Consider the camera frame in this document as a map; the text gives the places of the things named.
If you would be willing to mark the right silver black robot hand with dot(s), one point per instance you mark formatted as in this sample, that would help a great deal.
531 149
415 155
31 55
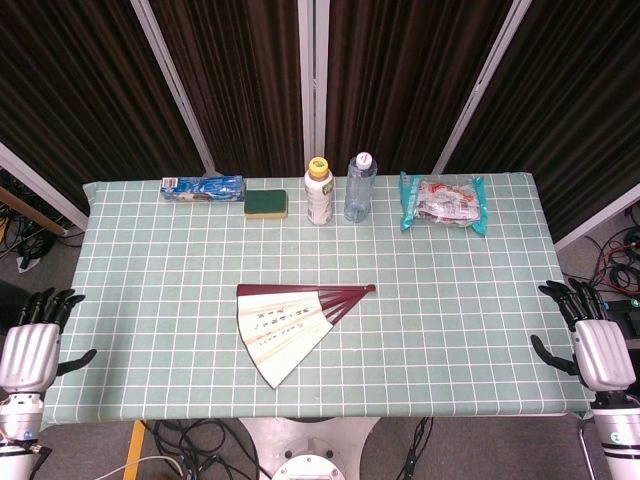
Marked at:
602 352

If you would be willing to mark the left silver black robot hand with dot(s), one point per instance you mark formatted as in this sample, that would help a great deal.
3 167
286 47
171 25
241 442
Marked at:
27 352

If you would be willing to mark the paper folding fan red ribs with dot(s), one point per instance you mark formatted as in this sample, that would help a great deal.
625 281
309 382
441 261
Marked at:
280 325

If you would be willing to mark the chrome metal rod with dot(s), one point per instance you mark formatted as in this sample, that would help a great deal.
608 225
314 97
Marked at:
586 450

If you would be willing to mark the brown wooden plank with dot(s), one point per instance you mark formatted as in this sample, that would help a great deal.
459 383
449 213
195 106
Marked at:
30 212

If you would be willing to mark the green checkered tablecloth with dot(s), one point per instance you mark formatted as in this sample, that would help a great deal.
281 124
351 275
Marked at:
150 275

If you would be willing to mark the teal snack bag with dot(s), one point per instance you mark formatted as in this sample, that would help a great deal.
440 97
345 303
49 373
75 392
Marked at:
442 202

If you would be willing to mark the blue rectangular carton box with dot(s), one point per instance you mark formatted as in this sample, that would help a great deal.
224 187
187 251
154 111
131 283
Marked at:
205 187

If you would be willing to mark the dark brown curtain panel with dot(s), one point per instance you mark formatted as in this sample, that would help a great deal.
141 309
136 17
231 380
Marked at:
575 100
75 90
240 75
400 75

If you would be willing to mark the green yellow sponge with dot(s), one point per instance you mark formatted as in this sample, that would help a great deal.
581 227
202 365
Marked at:
266 202

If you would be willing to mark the clear plastic water bottle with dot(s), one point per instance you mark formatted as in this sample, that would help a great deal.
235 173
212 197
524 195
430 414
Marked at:
359 192

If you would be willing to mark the white bottle yellow cap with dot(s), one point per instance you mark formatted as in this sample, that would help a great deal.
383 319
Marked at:
320 197

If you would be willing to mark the white partition frame post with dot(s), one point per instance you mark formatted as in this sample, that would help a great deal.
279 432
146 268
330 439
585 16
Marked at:
170 75
482 80
600 220
313 75
40 187

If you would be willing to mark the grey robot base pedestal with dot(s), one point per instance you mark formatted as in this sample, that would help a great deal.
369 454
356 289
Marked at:
307 445

